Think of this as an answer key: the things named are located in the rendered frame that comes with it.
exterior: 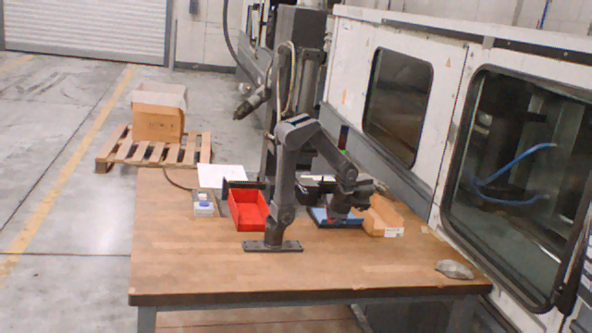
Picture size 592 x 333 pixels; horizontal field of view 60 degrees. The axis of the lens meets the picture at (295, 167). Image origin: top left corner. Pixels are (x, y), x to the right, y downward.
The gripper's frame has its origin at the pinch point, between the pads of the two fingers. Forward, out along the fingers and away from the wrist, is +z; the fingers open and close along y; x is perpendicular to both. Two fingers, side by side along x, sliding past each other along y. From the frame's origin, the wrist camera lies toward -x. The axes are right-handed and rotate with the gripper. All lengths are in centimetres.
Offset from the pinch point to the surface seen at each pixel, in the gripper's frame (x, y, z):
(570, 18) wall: -262, 249, 37
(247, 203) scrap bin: 27.2, 16.7, 13.9
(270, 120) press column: 17, 54, 4
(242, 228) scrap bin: 31.7, -4.0, 1.0
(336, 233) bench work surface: -2.5, -3.6, 2.4
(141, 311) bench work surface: 62, -39, -9
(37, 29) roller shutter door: 330, 791, 513
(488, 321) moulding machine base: -51, -38, 1
